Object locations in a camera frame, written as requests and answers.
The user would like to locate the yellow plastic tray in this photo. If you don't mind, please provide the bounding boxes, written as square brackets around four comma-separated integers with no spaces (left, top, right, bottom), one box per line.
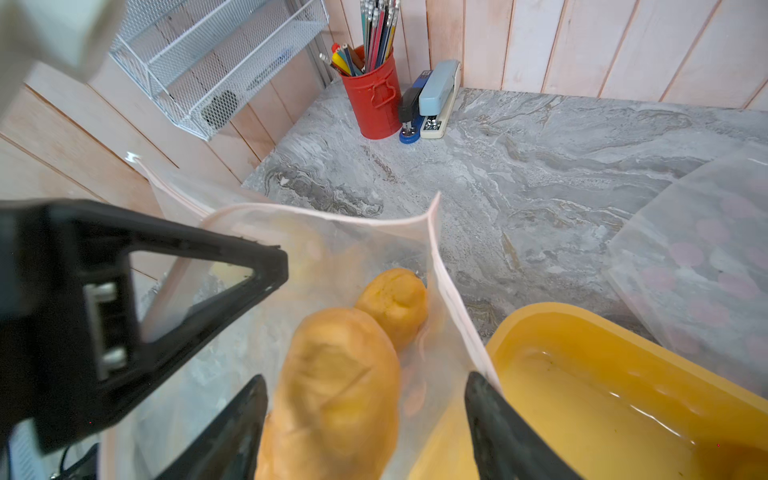
[407,301,768,480]

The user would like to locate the pale orange potato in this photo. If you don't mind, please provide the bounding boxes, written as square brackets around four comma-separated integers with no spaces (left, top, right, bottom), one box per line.
[255,308,400,479]

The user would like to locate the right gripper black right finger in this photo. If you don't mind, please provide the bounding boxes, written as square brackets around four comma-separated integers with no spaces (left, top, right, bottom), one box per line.
[464,372,579,480]

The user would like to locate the white wire shelf rack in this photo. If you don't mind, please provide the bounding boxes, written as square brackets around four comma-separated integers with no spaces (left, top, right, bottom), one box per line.
[109,0,329,141]

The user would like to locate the blue black stapler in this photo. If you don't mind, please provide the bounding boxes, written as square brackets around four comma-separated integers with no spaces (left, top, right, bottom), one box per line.
[398,70,432,144]

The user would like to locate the clear zipper bag pink dots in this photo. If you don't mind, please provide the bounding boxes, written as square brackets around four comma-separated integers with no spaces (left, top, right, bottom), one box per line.
[607,144,767,397]

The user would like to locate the small potato inside bag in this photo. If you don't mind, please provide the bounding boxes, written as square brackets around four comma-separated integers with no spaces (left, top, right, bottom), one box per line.
[355,268,428,351]

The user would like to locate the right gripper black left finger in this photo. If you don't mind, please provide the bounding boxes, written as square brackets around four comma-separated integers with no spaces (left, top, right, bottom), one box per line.
[159,375,268,479]

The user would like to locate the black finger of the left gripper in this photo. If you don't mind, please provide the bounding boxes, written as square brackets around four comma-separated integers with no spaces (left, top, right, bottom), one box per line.
[1,199,289,452]

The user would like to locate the red pen cup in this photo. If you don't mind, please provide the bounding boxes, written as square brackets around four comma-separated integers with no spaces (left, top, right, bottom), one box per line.
[342,56,401,140]

